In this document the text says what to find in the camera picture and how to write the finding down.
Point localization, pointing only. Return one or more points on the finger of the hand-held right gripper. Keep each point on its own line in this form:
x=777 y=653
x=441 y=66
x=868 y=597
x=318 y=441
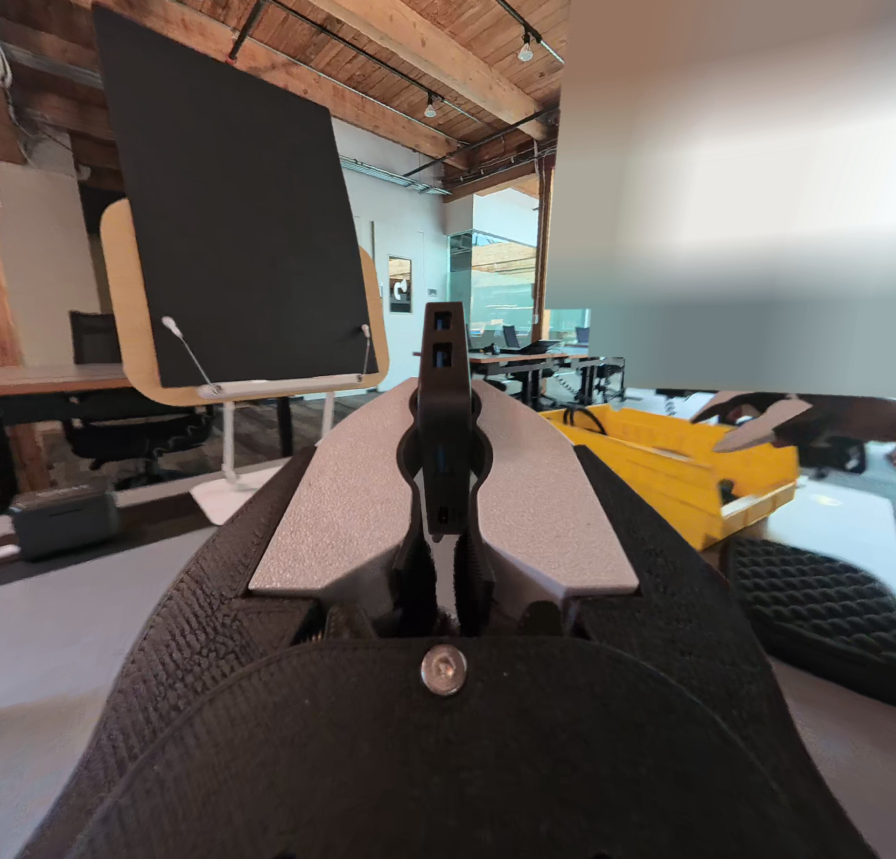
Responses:
x=717 y=407
x=766 y=421

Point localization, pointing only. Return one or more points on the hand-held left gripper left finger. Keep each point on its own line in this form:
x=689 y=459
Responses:
x=336 y=516

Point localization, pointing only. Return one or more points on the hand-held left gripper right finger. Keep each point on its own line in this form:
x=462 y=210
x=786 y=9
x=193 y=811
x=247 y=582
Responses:
x=546 y=516

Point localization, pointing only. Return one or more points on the yellow plastic bin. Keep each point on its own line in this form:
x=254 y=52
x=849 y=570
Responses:
x=665 y=481

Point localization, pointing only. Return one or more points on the black usb hub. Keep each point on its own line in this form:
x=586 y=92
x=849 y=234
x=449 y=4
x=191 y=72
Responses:
x=444 y=411

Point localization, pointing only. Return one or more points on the wooden office desk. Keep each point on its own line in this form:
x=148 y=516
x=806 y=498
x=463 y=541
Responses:
x=532 y=356

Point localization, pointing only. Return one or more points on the grey desk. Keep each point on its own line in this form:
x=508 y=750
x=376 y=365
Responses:
x=56 y=628

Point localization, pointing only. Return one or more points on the dark wooden desk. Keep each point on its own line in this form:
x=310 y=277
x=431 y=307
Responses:
x=56 y=377

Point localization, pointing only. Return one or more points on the black honeycomb pad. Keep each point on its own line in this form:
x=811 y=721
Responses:
x=819 y=607

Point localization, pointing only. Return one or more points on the dark grey box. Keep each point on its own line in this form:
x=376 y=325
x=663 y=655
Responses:
x=63 y=523

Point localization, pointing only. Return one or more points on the black board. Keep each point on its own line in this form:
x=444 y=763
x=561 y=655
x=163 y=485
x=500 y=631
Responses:
x=238 y=229

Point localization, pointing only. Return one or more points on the ceiling spot light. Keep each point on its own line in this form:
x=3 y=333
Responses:
x=525 y=48
x=429 y=107

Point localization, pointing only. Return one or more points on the wall sign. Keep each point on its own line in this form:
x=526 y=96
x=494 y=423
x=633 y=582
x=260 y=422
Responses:
x=400 y=285

